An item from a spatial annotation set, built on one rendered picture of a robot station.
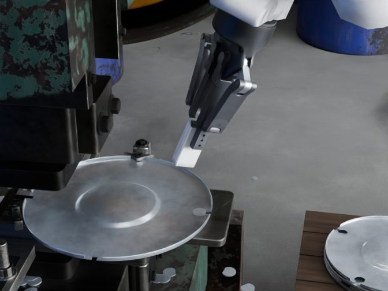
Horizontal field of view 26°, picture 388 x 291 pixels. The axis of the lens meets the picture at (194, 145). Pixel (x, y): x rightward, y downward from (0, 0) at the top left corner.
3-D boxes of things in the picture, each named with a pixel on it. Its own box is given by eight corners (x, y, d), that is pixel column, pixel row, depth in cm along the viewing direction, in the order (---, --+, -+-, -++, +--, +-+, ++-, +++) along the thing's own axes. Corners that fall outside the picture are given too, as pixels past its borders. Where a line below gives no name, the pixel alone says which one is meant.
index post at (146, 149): (152, 184, 149) (151, 137, 145) (149, 193, 147) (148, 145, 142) (137, 183, 150) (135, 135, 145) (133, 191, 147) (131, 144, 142)
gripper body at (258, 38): (290, 29, 101) (260, 94, 106) (261, -3, 107) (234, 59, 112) (238, 19, 97) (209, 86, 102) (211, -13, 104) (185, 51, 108)
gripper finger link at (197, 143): (212, 114, 109) (221, 127, 107) (198, 145, 112) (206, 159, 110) (202, 113, 109) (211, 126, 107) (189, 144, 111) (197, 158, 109)
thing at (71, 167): (100, 141, 136) (98, 110, 133) (64, 206, 119) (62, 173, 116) (4, 134, 138) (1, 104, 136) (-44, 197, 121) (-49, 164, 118)
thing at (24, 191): (84, 200, 139) (82, 176, 137) (58, 253, 126) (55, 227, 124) (32, 196, 140) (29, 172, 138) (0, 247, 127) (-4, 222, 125)
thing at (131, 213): (196, 271, 115) (196, 266, 114) (-7, 251, 119) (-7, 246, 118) (223, 167, 140) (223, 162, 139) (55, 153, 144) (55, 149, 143)
